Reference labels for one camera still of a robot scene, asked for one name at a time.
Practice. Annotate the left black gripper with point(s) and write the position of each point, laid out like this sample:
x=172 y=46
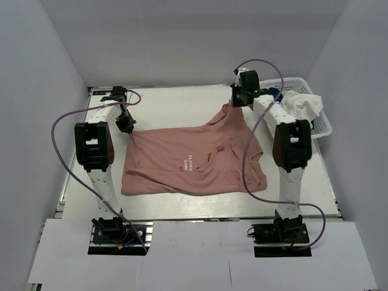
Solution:
x=128 y=126

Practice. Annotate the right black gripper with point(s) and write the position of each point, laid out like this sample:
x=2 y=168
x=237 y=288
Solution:
x=236 y=86

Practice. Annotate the blue t shirt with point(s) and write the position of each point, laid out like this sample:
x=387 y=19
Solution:
x=276 y=93

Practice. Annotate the white t shirt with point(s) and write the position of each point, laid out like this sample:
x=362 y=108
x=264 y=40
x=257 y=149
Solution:
x=301 y=105

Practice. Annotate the pink t shirt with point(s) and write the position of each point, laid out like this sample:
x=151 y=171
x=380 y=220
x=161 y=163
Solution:
x=218 y=157

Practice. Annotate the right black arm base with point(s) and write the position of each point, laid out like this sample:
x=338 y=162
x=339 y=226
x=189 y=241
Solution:
x=284 y=238

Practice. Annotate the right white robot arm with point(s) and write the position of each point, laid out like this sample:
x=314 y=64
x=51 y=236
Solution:
x=292 y=147

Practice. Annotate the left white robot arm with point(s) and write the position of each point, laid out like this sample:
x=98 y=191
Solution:
x=95 y=150

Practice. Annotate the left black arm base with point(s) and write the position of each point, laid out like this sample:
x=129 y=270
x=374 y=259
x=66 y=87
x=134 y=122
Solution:
x=116 y=237

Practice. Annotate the small teal label sticker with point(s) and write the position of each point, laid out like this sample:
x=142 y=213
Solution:
x=102 y=92

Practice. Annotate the white plastic basket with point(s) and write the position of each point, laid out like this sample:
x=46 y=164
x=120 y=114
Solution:
x=320 y=126

